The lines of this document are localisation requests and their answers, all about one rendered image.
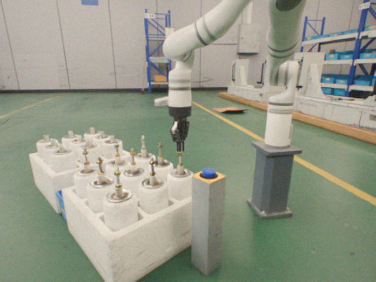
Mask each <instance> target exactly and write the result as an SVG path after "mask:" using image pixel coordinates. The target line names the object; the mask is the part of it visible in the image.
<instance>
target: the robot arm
mask: <svg viewBox="0 0 376 282"><path fill-rule="evenodd" d="M252 1H253V0H223V1H221V2H220V3H219V4H218V5H217V6H216V7H215V8H213V9H212V10H211V11H209V12H208V13H207V14H206V15H204V16H203V17H201V18H199V19H198V20H197V21H196V22H194V23H193V24H192V25H189V26H186V27H183V28H181V29H180V30H178V31H176V32H174V33H172V34H171V35H169V36H168V37H167V39H166V40H165V41H164V43H163V53H164V55H165V57H166V58H168V59H169V60H173V61H177V62H176V67H175V68H174V69H173V70H171V71H170V72H169V94H168V97H163V98H158V99H155V106H166V105H168V110H169V116H171V117H173V123H172V126H173V128H170V133H171V138H172V141H174V142H176V152H177V153H182V152H183V151H184V150H185V141H184V140H186V138H187V136H188V132H189V126H190V121H187V117H189V116H191V72H192V68H193V65H194V59H195V56H196V49H198V48H204V47H206V46H207V45H209V44H211V43H212V42H214V41H216V40H218V39H220V37H222V36H223V35H225V34H226V33H227V32H228V31H229V29H230V28H231V27H232V26H233V25H234V24H235V23H236V21H237V19H238V18H239V16H240V15H241V14H242V12H243V11H244V10H245V9H246V8H247V6H248V5H249V4H250V3H251V2H252ZM306 1H307V0H265V2H266V4H267V6H268V10H269V15H270V21H271V26H270V27H269V29H268V30H267V34H266V48H267V58H268V67H267V80H268V83H269V85H271V86H287V89H286V90H285V91H284V92H282V93H280V94H277V95H273V96H271V97H270V98H269V104H268V111H267V123H266V128H265V140H264V146H265V147H268V148H272V149H286V148H289V147H290V141H291V135H292V131H293V124H291V119H292V114H293V105H294V96H295V88H296V84H297V80H298V76H299V63H298V61H297V62H292V60H290V61H288V60H289V59H290V58H291V57H292V56H293V55H294V54H295V52H297V50H298V47H299V39H300V28H301V19H302V16H303V12H304V8H305V5H306Z"/></svg>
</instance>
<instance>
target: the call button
mask: <svg viewBox="0 0 376 282"><path fill-rule="evenodd" d="M215 173H216V171H215V170H214V169H213V168H204V169H203V170H202V174H203V176H205V177H213V176H214V175H215Z"/></svg>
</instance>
